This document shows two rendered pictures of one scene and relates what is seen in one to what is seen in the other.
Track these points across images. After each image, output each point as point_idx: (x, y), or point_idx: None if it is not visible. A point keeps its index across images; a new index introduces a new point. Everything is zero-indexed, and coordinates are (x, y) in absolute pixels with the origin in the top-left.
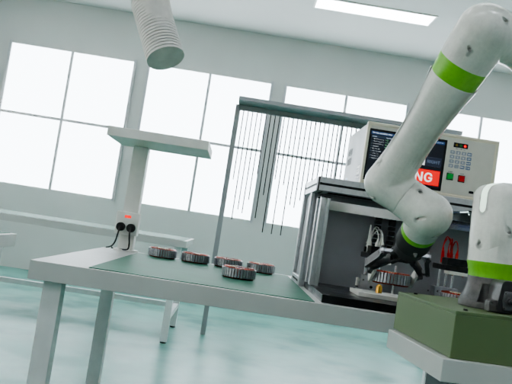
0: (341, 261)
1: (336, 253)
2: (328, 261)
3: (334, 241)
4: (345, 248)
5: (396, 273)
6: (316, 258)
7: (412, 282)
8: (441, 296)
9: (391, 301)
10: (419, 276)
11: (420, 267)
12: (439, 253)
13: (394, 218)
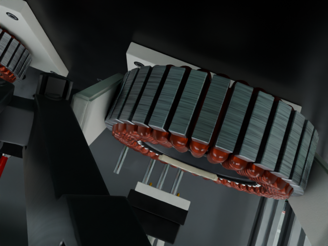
0: (201, 197)
1: (208, 215)
2: (226, 202)
3: (207, 237)
4: (190, 220)
5: (215, 152)
6: (301, 231)
7: (110, 86)
8: (14, 58)
9: (195, 57)
10: (60, 99)
11: (28, 157)
12: (14, 174)
13: None
